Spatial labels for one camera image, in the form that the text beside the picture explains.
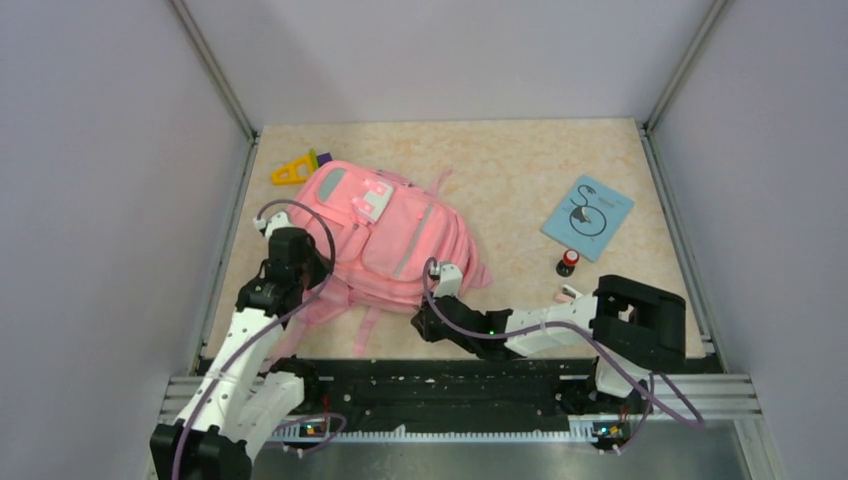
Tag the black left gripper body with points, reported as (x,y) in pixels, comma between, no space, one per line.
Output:
(314,269)

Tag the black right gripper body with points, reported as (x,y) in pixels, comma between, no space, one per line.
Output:
(433,333)

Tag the pink student backpack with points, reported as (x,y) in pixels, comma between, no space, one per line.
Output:
(380,229)

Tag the light blue thin booklet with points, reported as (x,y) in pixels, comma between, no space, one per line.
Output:
(588,217)

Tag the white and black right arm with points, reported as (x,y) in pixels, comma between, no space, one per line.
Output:
(634,329)

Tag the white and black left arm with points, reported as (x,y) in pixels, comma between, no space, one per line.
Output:
(220,431)

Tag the yellow and purple toy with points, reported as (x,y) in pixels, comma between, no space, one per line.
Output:
(300,169)

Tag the pink and white eraser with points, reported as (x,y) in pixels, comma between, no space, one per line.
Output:
(567,294)

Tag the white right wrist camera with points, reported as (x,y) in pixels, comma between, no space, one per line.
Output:
(448,279)

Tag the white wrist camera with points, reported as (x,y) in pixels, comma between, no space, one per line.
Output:
(448,279)
(267,226)

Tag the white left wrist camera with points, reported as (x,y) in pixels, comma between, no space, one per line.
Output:
(267,226)

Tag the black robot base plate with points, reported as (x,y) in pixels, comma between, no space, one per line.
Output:
(453,396)

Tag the aluminium frame rail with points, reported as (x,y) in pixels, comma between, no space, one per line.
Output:
(680,399)

